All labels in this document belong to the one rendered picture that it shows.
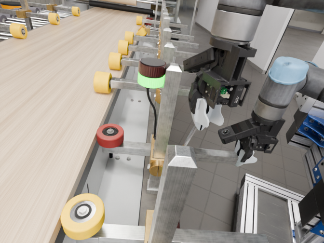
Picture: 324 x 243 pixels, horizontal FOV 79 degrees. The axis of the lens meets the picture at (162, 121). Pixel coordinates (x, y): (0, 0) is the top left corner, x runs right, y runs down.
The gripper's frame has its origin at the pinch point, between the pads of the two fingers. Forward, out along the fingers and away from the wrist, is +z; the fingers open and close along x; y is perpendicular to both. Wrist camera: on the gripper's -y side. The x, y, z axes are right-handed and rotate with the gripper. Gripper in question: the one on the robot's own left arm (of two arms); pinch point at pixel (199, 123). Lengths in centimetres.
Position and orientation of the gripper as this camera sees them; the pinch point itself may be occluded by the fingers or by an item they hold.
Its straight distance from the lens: 48.9
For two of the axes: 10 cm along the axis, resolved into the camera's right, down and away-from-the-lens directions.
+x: 9.3, -1.0, 3.6
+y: 3.5, 5.5, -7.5
